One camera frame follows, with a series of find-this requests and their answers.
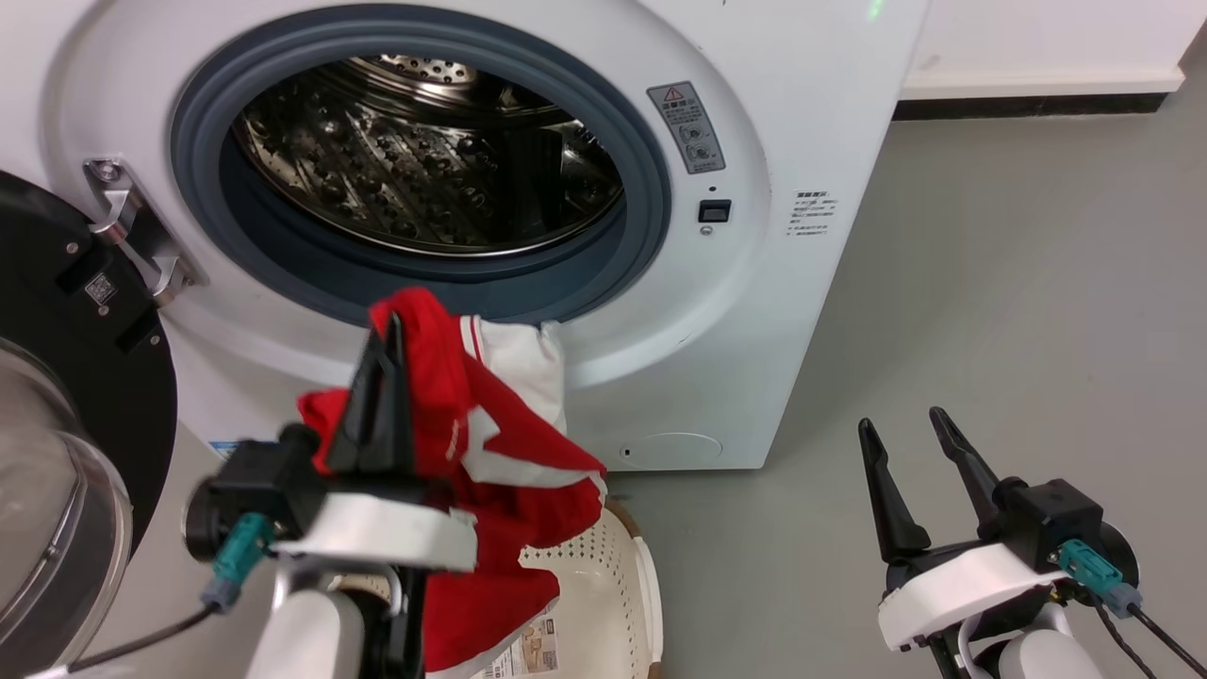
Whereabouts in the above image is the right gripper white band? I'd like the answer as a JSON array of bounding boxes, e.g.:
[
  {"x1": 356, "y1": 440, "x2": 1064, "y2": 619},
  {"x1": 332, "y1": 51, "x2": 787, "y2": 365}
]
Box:
[{"x1": 857, "y1": 406, "x2": 1072, "y2": 653}]

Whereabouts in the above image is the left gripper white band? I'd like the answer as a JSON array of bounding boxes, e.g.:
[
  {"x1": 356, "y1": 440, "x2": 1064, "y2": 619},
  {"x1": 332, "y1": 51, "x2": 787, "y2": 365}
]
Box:
[{"x1": 272, "y1": 311, "x2": 478, "y2": 573}]

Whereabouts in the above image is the red and white garment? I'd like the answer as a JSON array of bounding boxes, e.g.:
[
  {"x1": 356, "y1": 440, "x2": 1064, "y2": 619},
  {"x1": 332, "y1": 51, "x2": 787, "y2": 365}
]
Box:
[{"x1": 298, "y1": 287, "x2": 607, "y2": 676}]

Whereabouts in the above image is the white front-loading washing machine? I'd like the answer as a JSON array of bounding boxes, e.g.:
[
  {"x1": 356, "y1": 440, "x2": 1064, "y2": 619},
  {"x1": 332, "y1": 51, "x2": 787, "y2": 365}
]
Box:
[{"x1": 0, "y1": 0, "x2": 931, "y2": 472}]

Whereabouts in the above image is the paper label on basket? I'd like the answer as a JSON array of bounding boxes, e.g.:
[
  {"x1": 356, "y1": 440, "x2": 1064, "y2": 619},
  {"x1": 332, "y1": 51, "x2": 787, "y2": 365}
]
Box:
[{"x1": 484, "y1": 613, "x2": 560, "y2": 679}]

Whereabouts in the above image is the white perforated laundry basket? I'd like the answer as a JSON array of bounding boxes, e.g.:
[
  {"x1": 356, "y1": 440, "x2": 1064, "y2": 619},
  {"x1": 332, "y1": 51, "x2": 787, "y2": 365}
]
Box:
[{"x1": 330, "y1": 500, "x2": 664, "y2": 679}]

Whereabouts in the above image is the open washing machine door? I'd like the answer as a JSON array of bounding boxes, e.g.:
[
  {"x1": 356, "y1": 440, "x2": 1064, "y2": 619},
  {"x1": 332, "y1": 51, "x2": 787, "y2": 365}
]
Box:
[{"x1": 0, "y1": 170, "x2": 180, "y2": 679}]

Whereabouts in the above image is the stainless steel washer drum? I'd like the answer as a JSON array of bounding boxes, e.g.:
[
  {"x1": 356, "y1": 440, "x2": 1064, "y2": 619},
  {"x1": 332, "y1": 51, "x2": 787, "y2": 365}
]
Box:
[{"x1": 231, "y1": 54, "x2": 626, "y2": 257}]

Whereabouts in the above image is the small printed text label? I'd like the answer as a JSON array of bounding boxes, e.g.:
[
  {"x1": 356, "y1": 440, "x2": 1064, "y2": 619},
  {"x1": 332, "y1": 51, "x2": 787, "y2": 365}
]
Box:
[{"x1": 785, "y1": 190, "x2": 841, "y2": 238}]

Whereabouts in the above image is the silver metal door hinge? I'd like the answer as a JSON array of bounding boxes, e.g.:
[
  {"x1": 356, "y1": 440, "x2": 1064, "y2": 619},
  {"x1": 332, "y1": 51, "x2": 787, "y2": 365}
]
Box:
[{"x1": 83, "y1": 157, "x2": 209, "y2": 308}]

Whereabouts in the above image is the grey rubber door gasket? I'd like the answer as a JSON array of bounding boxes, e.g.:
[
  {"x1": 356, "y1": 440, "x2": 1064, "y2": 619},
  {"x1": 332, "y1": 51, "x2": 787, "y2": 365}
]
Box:
[{"x1": 170, "y1": 17, "x2": 673, "y2": 327}]

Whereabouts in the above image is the black baseboard strip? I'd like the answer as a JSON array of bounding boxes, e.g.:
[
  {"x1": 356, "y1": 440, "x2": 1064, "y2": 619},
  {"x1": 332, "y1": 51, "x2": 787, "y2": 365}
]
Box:
[{"x1": 892, "y1": 91, "x2": 1171, "y2": 123}]

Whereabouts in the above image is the grey warning sticker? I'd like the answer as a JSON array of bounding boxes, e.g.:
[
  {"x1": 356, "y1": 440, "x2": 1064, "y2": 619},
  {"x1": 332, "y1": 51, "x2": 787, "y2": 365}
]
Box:
[{"x1": 647, "y1": 81, "x2": 727, "y2": 175}]

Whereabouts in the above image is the black cable teal plug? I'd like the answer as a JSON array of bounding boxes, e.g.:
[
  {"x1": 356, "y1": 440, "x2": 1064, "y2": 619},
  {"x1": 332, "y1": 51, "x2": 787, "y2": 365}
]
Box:
[
  {"x1": 1058, "y1": 538, "x2": 1207, "y2": 679},
  {"x1": 68, "y1": 512, "x2": 276, "y2": 673}
]

